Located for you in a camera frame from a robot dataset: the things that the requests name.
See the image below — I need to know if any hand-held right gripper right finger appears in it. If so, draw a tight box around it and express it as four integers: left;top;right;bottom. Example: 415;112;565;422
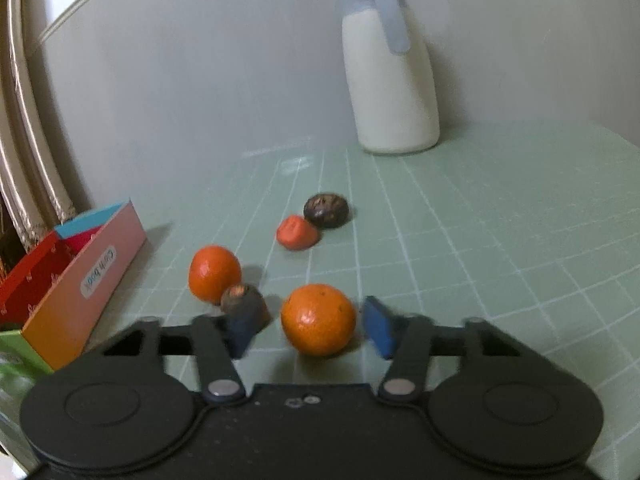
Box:
361;295;521;404

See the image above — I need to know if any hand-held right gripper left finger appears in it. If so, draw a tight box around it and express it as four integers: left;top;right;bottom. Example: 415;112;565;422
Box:
102;304;273;404

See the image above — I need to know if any orange tangerine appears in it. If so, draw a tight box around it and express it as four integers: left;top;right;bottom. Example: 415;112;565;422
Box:
280;283;358;358
188;245;243;305

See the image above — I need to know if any dark brown patterned fruit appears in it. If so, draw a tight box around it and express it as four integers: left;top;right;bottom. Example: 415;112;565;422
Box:
303;193;349;230

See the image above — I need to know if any colourful cardboard box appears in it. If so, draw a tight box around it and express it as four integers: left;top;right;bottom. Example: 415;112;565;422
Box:
0;199;148;456

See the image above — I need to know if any small brown round fruit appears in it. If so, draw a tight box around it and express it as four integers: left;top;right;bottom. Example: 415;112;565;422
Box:
220;284;266;318

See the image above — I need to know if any red fruit piece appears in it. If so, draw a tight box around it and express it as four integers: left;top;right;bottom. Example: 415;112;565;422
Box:
276;215;321;251

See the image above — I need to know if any green grid table mat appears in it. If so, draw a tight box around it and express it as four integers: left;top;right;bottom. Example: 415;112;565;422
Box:
0;120;640;466

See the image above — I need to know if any white thermos jug grey lid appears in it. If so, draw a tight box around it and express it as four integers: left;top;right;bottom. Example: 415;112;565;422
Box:
336;0;441;155

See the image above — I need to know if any beige shiny curtain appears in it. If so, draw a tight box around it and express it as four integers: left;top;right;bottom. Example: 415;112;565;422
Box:
0;0;78;256

